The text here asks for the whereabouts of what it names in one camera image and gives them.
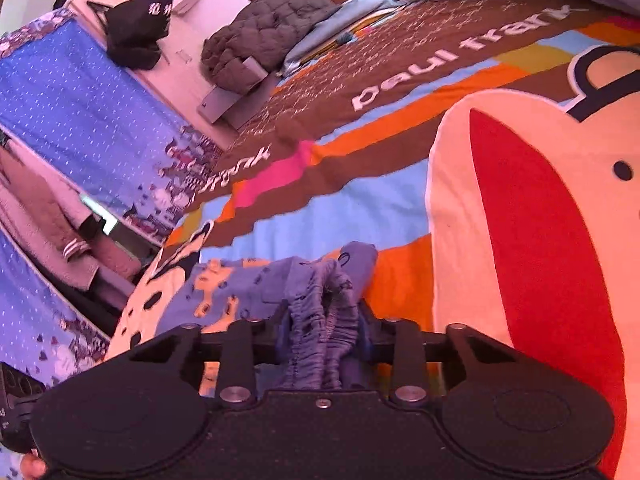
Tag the blue dotted cloth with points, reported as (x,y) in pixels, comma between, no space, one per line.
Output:
(30,320)
(75,105)

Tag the light blue cloth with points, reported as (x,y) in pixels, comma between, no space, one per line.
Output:
(325,30)

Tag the grey flat box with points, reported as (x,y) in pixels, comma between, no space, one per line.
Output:
(235,90)

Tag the grey quilted jacket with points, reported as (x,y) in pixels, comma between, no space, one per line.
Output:
(265,35)

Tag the colourful printed blanket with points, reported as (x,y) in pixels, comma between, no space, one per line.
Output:
(350,210)

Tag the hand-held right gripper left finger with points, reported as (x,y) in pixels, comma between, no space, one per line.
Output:
(265,340)

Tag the pink fluffy garment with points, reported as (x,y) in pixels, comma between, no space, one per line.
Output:
(45,220)

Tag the blue printed pants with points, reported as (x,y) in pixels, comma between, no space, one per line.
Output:
(310,280)

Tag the person's left hand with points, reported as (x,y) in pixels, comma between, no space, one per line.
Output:
(34,466)

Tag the black bag with white print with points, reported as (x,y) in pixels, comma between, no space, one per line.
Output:
(140,25)

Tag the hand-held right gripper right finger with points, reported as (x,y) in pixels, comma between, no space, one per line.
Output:
(367,342)

